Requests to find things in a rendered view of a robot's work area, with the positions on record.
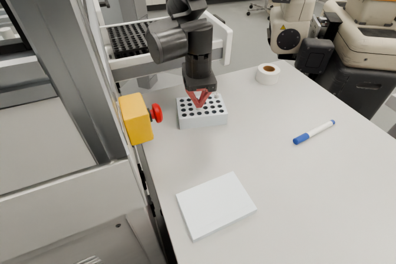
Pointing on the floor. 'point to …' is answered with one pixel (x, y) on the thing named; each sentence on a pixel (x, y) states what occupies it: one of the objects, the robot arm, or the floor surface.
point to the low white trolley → (279, 174)
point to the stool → (260, 5)
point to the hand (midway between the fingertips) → (198, 104)
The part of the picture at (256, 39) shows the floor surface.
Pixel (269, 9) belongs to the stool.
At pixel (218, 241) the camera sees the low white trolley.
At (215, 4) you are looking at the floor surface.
